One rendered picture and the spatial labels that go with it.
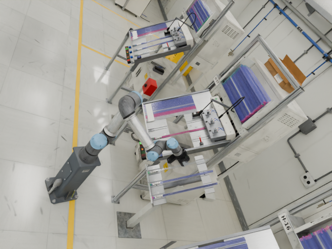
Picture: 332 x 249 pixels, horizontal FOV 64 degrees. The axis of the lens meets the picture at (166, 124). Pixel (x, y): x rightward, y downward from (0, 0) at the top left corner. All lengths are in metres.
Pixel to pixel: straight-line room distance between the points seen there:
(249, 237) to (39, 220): 1.61
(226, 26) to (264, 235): 2.33
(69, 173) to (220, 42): 2.31
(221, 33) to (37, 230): 2.77
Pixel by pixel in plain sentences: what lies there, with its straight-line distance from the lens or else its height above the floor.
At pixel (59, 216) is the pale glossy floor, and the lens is 2.53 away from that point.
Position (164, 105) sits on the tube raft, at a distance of 2.69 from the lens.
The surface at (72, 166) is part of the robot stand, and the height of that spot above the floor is 0.44.
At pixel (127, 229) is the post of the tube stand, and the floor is 0.01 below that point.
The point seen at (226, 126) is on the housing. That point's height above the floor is 1.24.
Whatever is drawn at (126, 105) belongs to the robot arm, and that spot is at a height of 1.17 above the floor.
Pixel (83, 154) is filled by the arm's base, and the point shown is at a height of 0.60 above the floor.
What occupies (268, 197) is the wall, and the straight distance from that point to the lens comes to 3.83.
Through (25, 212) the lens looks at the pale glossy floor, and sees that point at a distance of 2.47.
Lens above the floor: 2.19
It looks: 32 degrees down
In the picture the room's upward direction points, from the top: 44 degrees clockwise
